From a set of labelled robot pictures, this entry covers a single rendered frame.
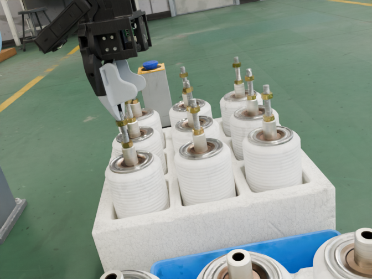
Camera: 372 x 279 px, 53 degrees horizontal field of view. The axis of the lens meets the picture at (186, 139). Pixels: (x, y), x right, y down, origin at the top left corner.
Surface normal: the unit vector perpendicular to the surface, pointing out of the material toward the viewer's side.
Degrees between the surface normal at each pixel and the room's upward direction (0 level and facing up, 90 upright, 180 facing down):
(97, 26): 90
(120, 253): 90
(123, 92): 90
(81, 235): 0
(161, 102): 90
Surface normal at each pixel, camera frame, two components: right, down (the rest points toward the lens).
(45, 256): -0.17, -0.90
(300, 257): 0.07, 0.36
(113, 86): -0.21, 0.44
